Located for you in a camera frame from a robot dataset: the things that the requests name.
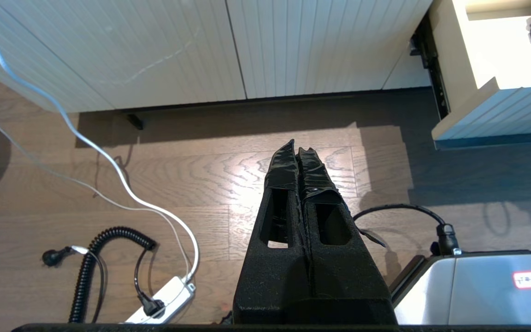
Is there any thick white cable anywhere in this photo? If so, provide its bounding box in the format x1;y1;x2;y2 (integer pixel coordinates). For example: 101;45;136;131
0;0;200;283

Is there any white power strip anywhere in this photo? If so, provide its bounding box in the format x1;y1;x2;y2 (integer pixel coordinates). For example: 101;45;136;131
123;275;196;325

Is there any white drawer with dark handle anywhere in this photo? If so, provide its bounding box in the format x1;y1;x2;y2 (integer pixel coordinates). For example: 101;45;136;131
409;0;531;151

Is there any black looped floor cable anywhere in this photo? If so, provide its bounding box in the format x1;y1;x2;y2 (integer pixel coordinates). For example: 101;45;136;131
352;203;461;256

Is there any coiled black cable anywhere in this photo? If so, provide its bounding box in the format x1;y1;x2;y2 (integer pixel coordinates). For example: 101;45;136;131
67;225;166;323

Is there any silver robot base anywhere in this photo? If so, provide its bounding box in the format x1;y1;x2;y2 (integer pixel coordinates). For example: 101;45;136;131
389;250;531;326

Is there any black plug with thin cable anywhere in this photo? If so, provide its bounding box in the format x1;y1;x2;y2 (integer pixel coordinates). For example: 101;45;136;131
41;244;107;323

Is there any thin white cable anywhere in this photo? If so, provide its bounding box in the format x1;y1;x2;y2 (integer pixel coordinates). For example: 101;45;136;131
0;101;192;278

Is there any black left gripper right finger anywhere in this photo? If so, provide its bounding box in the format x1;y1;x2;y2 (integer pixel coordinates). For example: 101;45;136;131
296;147;398;323

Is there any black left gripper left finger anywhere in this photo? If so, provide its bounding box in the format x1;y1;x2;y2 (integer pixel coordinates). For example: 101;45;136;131
232;139;314;323

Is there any cream TV cabinet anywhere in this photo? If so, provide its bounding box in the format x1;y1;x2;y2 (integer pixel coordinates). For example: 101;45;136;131
0;0;434;130

